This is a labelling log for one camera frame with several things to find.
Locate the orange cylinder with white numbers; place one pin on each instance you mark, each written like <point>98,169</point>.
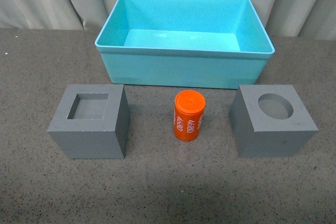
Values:
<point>189,106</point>

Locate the gray cube with square recess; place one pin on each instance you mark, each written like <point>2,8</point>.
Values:
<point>92,121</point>

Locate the gray cube with round recess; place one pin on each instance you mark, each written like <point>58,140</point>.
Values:
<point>270,121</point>

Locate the light blue plastic box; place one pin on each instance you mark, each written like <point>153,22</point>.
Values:
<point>184,43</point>

